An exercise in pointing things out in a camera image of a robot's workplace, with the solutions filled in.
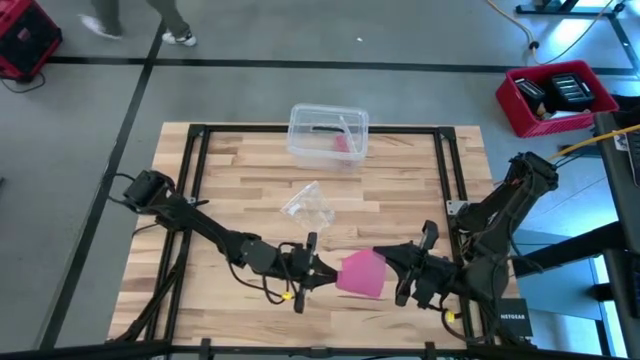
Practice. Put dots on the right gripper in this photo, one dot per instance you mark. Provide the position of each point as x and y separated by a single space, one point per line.
430 275

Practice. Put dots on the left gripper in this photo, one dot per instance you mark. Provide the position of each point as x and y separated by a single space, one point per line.
300 267

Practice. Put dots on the pink elastic bandage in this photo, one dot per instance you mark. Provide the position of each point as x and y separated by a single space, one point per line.
362 275

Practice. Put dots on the clear plastic wrapper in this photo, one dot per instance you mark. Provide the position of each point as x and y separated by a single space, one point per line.
310 210

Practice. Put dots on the clear plastic container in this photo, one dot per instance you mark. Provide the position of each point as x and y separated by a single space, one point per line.
320 150

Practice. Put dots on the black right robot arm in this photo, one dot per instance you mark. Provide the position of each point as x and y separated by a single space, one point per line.
500 215

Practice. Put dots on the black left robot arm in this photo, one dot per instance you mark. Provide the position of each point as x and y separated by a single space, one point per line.
200 225

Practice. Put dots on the black overhead rig beam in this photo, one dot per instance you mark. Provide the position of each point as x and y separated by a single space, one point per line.
320 353

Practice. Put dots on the silver base mounting plate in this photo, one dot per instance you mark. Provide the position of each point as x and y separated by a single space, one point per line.
454 206
190 200

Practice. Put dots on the small red object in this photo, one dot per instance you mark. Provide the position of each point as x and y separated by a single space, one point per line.
342 144

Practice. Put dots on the red plastic crate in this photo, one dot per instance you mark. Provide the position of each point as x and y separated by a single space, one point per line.
520 122

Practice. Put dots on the small black device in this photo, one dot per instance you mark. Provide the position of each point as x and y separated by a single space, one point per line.
530 92

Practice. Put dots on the white paper sheet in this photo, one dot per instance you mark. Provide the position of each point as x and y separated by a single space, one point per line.
570 115

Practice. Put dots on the large black ribbed device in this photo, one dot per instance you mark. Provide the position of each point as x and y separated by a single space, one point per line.
570 92

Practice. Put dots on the person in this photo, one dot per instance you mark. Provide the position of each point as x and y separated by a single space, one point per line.
170 15

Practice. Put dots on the black floor stand base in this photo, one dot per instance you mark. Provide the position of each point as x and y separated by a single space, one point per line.
575 10

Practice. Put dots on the red and black case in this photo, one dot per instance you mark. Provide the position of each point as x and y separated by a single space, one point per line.
30 40

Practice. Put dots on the black Netgear network switch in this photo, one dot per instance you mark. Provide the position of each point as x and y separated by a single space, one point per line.
515 317

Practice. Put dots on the black aluminium table frame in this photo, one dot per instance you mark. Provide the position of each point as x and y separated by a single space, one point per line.
240 129

